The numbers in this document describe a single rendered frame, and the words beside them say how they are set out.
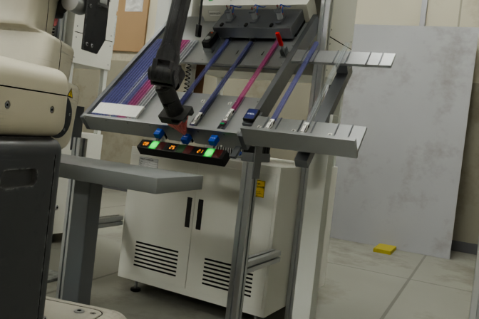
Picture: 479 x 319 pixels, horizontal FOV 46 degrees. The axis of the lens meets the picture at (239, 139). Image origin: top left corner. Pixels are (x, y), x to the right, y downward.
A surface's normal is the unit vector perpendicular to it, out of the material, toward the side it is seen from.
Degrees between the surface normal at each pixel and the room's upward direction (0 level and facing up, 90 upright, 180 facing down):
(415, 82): 81
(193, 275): 90
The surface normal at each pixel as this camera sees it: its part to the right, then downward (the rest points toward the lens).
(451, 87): -0.39, -0.19
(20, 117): 0.96, 0.11
